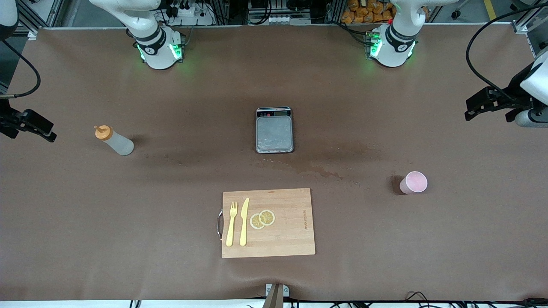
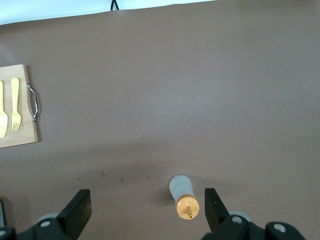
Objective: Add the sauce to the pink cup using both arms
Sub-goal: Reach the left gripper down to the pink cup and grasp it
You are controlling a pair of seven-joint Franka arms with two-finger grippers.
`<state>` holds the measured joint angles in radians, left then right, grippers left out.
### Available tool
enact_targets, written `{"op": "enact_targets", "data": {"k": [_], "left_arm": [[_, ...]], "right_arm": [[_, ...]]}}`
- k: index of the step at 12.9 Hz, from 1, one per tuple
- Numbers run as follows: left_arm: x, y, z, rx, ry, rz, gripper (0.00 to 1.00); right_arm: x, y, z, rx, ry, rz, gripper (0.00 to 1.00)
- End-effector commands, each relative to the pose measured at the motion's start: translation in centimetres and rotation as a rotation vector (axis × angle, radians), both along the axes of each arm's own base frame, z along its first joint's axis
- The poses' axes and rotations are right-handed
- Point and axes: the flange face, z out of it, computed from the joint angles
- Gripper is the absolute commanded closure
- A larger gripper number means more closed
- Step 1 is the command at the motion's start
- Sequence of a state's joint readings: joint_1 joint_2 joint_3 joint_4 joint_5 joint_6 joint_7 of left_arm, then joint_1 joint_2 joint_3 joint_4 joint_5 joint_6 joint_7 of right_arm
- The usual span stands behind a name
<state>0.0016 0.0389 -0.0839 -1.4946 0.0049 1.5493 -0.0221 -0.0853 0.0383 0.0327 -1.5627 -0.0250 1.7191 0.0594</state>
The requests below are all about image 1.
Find aluminium frame post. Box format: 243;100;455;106
512;0;548;58
17;0;65;40

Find white power strip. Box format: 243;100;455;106
169;3;214;26

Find white connector block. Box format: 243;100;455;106
268;15;312;25

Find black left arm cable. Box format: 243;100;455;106
466;3;548;103

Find yellow plastic knife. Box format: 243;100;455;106
239;197;250;247

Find orange snack packs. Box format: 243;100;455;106
341;0;429;24

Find metal camera stand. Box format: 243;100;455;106
263;283;290;308

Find pink plastic cup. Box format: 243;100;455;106
399;171;428;195

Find wooden cutting board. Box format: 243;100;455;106
217;188;316;259

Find yellow plastic fork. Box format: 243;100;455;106
226;201;238;247

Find silver digital kitchen scale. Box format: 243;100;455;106
256;107;295;154

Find translucent squeeze bottle orange cap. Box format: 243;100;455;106
94;125;134;156

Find brown table cover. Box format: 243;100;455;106
0;25;548;302

